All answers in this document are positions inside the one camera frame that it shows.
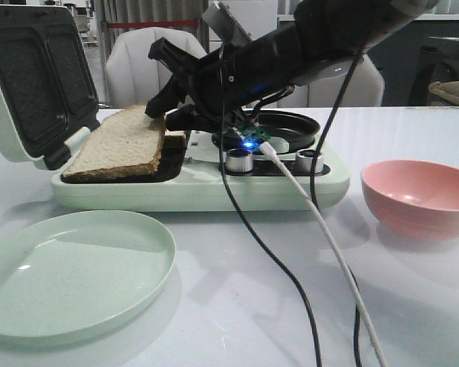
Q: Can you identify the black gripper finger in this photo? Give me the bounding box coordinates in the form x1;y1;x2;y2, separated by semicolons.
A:
145;37;198;119
165;106;218;133

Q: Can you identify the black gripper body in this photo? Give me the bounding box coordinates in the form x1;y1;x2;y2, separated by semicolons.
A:
190;41;291;121

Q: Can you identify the bread slice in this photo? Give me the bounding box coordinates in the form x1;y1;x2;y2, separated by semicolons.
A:
63;104;165;183
163;130;187;149

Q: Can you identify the green breakfast maker lid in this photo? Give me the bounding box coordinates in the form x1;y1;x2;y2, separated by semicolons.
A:
0;5;99;171

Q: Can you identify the pink bowl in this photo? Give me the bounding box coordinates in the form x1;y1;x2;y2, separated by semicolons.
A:
361;160;459;241

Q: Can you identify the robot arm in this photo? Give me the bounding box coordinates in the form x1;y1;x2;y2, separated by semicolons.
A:
145;1;437;132

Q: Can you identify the left grey chair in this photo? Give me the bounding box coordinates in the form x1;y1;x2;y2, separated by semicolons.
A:
105;27;207;108

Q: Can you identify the grey chair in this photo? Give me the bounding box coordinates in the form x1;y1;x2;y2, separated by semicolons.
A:
279;54;385;108
105;27;207;108

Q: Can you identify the left silver knob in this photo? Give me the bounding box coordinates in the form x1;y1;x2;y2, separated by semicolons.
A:
225;148;253;174

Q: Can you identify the silver knob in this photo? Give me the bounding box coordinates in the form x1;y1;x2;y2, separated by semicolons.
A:
295;149;324;174
225;148;253;174

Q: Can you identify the black round frying pan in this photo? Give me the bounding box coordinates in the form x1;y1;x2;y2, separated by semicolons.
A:
223;110;321;155

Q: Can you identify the right silver knob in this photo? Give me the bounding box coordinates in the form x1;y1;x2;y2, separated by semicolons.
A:
295;149;324;174

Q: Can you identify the right grey chair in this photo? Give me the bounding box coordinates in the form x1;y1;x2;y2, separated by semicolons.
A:
279;54;385;108

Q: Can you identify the light green round plate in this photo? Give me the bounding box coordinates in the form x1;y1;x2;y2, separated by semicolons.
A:
0;210;177;346

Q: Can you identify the black appliance cabinet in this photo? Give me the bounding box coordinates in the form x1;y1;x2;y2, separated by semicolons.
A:
409;37;459;106

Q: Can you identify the beige sofa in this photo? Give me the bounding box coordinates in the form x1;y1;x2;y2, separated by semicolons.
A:
428;81;459;106

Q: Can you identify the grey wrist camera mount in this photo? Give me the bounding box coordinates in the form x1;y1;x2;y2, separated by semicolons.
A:
202;1;252;47

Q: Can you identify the white braided cable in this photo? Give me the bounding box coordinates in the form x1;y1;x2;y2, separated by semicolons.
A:
259;141;389;367

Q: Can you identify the black cable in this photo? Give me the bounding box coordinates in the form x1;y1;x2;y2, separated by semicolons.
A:
217;45;368;367

